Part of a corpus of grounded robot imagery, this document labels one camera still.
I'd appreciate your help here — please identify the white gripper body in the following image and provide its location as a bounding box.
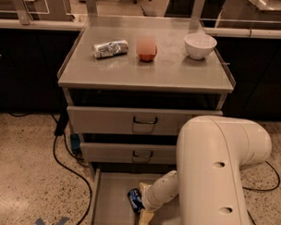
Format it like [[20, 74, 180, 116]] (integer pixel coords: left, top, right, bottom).
[[141, 184, 165, 212]]

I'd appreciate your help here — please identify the blue pepsi can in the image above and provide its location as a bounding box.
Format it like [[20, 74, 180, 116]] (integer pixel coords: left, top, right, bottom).
[[128, 188, 143, 213]]

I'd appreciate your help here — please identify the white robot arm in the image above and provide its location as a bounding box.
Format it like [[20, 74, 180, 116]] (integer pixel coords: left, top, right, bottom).
[[139, 116, 272, 225]]

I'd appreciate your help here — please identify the bottom grey drawer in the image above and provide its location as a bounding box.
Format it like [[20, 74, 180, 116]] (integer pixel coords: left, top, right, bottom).
[[88, 169, 181, 225]]

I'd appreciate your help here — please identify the grey drawer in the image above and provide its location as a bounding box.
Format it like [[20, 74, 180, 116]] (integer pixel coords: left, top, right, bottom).
[[88, 169, 181, 225], [80, 143, 177, 165], [67, 106, 223, 136]]

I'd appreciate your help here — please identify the middle grey drawer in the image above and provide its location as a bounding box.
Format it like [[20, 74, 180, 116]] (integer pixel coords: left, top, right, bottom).
[[80, 143, 177, 165]]

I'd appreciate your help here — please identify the top grey drawer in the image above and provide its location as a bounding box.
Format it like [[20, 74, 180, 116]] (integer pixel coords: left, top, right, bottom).
[[67, 106, 223, 136]]

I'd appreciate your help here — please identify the grey drawer cabinet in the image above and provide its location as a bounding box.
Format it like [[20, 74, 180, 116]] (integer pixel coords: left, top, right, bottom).
[[58, 16, 235, 173]]

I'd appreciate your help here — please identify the silver crushed can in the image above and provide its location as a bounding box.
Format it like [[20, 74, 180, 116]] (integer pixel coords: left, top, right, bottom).
[[92, 40, 128, 59]]

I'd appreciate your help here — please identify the blue power adapter box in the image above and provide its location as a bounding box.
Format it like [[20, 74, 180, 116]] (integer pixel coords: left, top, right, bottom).
[[70, 133, 80, 152]]

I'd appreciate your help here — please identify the red apple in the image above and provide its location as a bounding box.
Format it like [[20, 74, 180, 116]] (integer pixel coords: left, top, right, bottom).
[[136, 36, 157, 63]]

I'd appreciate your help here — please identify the white ceramic bowl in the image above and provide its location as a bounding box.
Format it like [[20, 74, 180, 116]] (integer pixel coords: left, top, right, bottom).
[[184, 32, 217, 60]]

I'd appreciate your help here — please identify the black cable on left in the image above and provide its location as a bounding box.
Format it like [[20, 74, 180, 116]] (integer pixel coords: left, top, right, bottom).
[[4, 111, 96, 225]]

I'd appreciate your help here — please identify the black cable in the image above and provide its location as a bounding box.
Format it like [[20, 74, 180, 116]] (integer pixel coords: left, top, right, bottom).
[[4, 111, 96, 225], [241, 159, 281, 225]]

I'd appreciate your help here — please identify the black cable on right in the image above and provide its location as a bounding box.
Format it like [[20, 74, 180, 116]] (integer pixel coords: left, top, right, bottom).
[[241, 159, 281, 225]]

